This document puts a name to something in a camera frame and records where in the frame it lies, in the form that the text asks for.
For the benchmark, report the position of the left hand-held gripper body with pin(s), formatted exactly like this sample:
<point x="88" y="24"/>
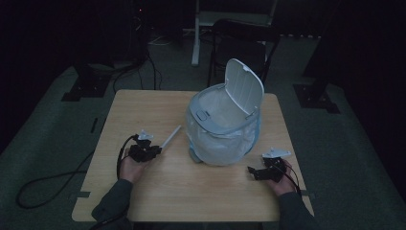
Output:
<point x="140" y="152"/>

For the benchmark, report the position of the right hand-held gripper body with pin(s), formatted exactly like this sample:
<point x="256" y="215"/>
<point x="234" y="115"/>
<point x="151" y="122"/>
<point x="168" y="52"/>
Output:
<point x="275" y="167"/>

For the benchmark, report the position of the white straw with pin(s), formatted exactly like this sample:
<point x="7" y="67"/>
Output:
<point x="170" y="137"/>

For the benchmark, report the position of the grey white lidded trash can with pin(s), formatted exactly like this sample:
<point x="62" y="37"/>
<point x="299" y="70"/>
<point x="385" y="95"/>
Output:
<point x="244" y="86"/>

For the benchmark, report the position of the person's left hand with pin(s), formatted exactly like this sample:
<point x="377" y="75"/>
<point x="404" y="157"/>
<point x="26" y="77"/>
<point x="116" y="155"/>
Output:
<point x="132" y="171"/>

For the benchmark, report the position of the person's right hand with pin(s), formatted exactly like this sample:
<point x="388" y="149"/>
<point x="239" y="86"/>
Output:
<point x="285" y="187"/>

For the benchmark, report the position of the grey tape piece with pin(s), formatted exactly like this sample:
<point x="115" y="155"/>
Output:
<point x="308" y="193"/>
<point x="81" y="194"/>

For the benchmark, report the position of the white plastic trash bag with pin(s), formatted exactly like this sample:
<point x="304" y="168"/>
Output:
<point x="220" y="147"/>

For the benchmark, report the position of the small black floor strip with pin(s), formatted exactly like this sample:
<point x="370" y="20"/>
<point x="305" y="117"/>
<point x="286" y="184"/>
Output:
<point x="94" y="125"/>

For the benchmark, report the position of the black stand base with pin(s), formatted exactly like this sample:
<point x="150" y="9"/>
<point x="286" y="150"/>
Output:
<point x="89" y="86"/>
<point x="314" y="97"/>

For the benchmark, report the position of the white metal stand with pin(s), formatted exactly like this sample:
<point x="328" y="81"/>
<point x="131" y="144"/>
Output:
<point x="195" y="48"/>

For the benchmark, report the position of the black folding chair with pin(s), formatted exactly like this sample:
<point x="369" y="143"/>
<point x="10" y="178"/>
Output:
<point x="223" y="41"/>

